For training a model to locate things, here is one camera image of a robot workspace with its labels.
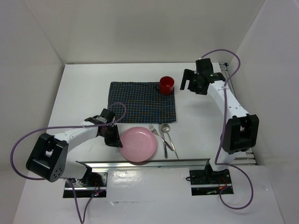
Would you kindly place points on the silver spoon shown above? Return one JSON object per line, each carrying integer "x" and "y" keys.
{"x": 166, "y": 129}

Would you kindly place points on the red mug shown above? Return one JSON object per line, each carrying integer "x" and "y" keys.
{"x": 166, "y": 85}

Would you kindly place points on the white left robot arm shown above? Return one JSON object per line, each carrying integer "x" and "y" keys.
{"x": 48, "y": 158}

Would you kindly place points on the silver fork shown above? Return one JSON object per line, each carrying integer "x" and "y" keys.
{"x": 154, "y": 131}

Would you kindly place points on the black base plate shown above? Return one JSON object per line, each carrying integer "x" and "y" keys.
{"x": 202, "y": 177}
{"x": 89, "y": 180}

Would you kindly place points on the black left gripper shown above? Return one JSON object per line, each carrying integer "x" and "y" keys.
{"x": 115, "y": 141}

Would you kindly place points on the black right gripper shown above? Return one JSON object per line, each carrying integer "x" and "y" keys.
{"x": 188, "y": 74}

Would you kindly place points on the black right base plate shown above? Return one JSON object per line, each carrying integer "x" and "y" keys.
{"x": 202, "y": 177}

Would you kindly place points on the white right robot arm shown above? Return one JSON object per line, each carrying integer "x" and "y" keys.
{"x": 240, "y": 128}

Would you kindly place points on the dark checked cloth napkin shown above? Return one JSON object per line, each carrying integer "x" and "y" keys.
{"x": 142, "y": 102}

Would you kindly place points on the pink plate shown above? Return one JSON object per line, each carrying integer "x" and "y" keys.
{"x": 138, "y": 144}

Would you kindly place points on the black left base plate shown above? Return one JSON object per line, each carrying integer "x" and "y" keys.
{"x": 89, "y": 180}

